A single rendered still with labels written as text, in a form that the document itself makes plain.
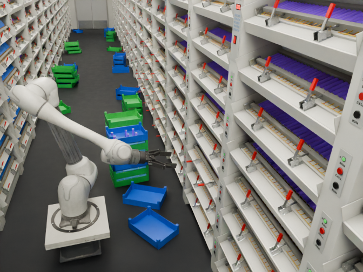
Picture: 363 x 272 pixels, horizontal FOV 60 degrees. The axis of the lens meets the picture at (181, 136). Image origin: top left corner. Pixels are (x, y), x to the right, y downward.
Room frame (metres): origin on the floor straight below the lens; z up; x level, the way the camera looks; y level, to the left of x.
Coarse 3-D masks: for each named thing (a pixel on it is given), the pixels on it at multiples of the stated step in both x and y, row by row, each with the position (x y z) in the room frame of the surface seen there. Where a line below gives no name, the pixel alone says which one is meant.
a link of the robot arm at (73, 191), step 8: (72, 176) 1.55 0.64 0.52; (64, 184) 1.49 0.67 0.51; (72, 184) 1.49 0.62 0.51; (80, 184) 1.52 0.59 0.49; (88, 184) 1.61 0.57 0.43; (64, 192) 1.46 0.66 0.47; (72, 192) 1.47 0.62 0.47; (80, 192) 1.49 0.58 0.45; (88, 192) 1.57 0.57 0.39; (64, 200) 1.45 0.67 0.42; (72, 200) 1.45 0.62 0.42; (80, 200) 1.48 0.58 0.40; (64, 208) 1.45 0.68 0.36; (72, 208) 1.45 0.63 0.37; (80, 208) 1.47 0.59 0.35; (72, 216) 1.45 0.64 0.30
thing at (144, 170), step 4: (144, 168) 2.26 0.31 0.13; (148, 168) 2.27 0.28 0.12; (112, 172) 2.19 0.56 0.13; (124, 172) 2.19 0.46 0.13; (128, 172) 2.20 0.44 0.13; (132, 172) 2.21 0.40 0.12; (136, 172) 2.23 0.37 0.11; (140, 172) 2.24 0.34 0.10; (144, 172) 2.26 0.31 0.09; (148, 172) 2.27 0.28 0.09; (116, 176) 2.16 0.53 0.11; (120, 176) 2.17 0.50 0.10; (124, 176) 2.19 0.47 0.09; (128, 176) 2.20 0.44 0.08
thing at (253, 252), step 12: (228, 216) 1.27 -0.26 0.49; (240, 216) 1.23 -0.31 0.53; (228, 228) 1.22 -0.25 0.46; (240, 228) 1.18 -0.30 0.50; (240, 240) 1.10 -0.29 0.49; (252, 240) 1.09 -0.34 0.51; (252, 252) 1.03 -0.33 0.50; (264, 252) 1.00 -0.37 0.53; (252, 264) 0.97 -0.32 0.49; (264, 264) 0.96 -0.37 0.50
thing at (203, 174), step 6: (192, 144) 1.97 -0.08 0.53; (192, 150) 1.95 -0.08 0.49; (192, 156) 1.88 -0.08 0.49; (198, 156) 1.86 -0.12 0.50; (198, 168) 1.73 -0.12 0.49; (204, 168) 1.71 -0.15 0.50; (204, 174) 1.65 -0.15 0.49; (204, 180) 1.60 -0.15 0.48; (210, 180) 1.58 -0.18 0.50; (210, 192) 1.48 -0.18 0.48; (216, 192) 1.47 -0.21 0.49; (216, 198) 1.38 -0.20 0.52; (216, 204) 1.38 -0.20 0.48
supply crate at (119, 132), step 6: (126, 126) 2.40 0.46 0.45; (132, 126) 2.42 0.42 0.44; (138, 126) 2.44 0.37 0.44; (108, 132) 2.32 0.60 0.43; (114, 132) 2.36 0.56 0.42; (120, 132) 2.38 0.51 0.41; (138, 132) 2.39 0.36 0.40; (144, 132) 2.35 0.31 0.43; (108, 138) 2.25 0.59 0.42; (120, 138) 2.18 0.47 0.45; (126, 138) 2.20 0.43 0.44; (132, 138) 2.22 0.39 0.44; (138, 138) 2.24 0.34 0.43; (144, 138) 2.26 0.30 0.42
